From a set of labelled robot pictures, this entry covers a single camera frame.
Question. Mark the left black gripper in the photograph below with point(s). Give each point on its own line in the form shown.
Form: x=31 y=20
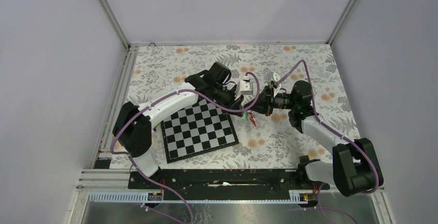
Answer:
x=236 y=103

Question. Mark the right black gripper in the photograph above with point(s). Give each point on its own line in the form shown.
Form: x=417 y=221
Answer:
x=265 y=104

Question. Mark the key with green tag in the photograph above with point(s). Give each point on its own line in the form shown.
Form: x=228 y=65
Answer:
x=244 y=116

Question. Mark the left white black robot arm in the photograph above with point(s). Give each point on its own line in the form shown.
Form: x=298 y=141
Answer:
x=134 y=124

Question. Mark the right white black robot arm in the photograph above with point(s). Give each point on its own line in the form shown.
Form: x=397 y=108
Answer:
x=354 y=167

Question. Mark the floral patterned table mat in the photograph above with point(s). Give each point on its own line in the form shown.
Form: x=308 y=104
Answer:
x=269 y=143

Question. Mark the black white chessboard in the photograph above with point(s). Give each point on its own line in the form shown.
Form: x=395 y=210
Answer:
x=196 y=130

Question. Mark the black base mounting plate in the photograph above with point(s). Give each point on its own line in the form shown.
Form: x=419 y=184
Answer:
x=203 y=182

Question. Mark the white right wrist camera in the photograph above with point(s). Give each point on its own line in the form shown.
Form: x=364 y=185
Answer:
x=273 y=84

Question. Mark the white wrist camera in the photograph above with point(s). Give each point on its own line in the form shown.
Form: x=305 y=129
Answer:
x=244 y=87
x=273 y=84

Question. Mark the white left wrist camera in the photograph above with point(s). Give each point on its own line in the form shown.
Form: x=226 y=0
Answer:
x=244 y=87

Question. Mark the grey slotted cable duct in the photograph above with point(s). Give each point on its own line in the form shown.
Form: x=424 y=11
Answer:
x=157 y=197

